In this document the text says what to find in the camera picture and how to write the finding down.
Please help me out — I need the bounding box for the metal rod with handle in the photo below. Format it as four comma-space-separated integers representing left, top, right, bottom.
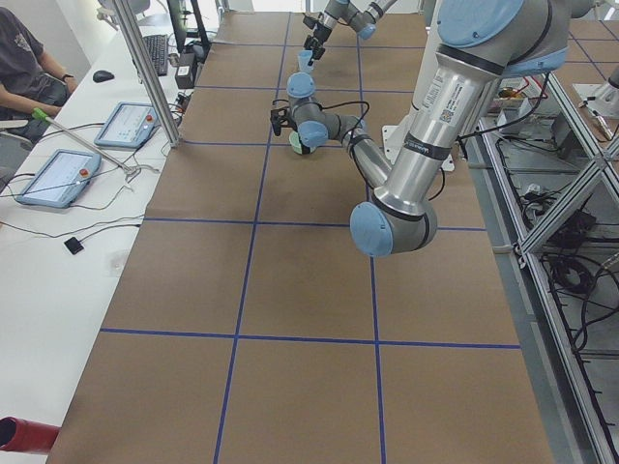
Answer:
32, 107, 161, 178

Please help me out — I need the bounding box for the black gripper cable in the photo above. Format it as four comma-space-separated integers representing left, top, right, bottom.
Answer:
271, 98, 371, 134

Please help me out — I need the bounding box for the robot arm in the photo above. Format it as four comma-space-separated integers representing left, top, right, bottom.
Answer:
303, 0, 397, 65
270, 1, 575, 257

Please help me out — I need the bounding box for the lower teach pendant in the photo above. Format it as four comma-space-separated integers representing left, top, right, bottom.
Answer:
15, 149, 102, 209

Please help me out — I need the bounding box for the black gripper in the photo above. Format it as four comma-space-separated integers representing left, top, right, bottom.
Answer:
270, 106, 313, 154
303, 13, 334, 66

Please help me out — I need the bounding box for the black computer mouse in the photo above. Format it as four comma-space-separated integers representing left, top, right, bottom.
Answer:
92, 70, 115, 83

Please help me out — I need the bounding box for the red cylinder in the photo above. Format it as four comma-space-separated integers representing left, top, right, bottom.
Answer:
1, 417, 60, 454

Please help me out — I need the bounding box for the pale green bowl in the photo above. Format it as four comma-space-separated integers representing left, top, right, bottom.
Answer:
288, 131, 309, 155

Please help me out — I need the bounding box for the light blue plastic cup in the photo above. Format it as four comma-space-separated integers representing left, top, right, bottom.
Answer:
297, 50, 313, 73

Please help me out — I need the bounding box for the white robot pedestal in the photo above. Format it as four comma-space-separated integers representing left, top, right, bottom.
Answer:
381, 126, 455, 172

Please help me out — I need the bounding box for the black box device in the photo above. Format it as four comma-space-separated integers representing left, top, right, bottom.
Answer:
175, 53, 197, 90

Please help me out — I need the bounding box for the small black square pad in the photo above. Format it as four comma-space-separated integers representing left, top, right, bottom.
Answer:
64, 237, 84, 255

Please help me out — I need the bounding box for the seated person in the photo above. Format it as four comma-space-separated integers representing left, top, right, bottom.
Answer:
1, 8, 78, 144

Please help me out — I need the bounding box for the teach pendant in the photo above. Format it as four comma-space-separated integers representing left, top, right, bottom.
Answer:
15, 149, 102, 209
94, 101, 160, 149

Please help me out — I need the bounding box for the black monitor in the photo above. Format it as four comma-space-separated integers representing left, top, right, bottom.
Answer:
166, 0, 211, 60

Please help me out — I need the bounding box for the aluminium frame post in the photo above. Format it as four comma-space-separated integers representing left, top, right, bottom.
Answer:
111, 0, 180, 148

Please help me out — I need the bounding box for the upper teach pendant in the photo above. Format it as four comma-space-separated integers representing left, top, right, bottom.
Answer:
94, 101, 160, 149

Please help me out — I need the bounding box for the black keyboard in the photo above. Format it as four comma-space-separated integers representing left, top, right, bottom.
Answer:
142, 34, 168, 76

